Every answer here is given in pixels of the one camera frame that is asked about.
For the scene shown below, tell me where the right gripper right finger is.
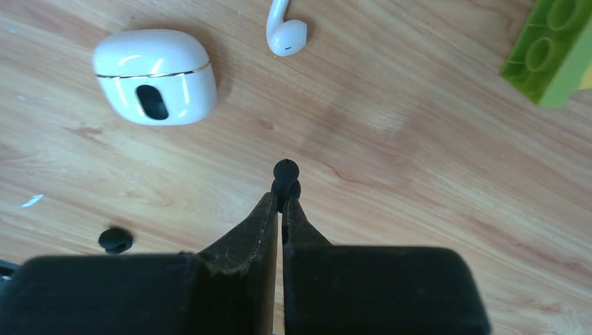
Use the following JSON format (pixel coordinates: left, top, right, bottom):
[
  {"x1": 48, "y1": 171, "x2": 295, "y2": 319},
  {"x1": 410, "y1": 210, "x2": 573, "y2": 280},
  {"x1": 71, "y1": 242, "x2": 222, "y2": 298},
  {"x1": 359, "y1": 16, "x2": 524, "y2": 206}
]
[{"x1": 282, "y1": 198, "x2": 491, "y2": 334}]

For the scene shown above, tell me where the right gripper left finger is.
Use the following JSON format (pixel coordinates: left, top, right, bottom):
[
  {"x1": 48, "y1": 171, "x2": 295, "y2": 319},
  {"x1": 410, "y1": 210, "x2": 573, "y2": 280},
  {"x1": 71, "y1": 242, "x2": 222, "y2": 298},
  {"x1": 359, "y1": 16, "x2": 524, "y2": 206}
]
[{"x1": 1, "y1": 193, "x2": 278, "y2": 334}]

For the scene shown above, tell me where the black earbud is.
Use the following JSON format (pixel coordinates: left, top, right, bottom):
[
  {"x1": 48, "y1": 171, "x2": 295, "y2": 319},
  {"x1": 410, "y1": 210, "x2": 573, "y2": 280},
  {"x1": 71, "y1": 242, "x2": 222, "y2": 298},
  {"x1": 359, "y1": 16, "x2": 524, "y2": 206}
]
[
  {"x1": 271, "y1": 158, "x2": 302, "y2": 213},
  {"x1": 98, "y1": 227, "x2": 134, "y2": 255}
]

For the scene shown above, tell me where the white earbud case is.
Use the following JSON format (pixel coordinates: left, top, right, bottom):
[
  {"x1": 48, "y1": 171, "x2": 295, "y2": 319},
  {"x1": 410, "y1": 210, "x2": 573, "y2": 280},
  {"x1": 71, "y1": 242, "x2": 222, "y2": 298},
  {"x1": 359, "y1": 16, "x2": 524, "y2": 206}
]
[{"x1": 93, "y1": 29, "x2": 217, "y2": 126}]

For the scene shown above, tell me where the white earbud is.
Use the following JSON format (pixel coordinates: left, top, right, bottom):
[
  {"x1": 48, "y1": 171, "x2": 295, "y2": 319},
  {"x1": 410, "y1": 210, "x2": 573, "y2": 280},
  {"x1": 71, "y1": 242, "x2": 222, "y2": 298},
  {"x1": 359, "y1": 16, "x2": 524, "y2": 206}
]
[{"x1": 266, "y1": 0, "x2": 308, "y2": 57}]

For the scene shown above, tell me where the green toy brick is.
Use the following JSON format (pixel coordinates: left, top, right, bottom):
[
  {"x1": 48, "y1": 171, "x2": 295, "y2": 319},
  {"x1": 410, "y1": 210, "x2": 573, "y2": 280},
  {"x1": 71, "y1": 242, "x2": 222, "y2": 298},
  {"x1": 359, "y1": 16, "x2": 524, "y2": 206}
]
[{"x1": 501, "y1": 1, "x2": 591, "y2": 109}]

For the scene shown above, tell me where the yellow triangular plastic piece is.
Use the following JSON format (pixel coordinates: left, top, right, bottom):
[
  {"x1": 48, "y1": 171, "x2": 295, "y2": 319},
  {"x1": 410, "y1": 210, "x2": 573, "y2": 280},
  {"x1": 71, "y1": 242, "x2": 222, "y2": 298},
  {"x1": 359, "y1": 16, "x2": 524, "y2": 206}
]
[{"x1": 578, "y1": 69, "x2": 592, "y2": 90}]

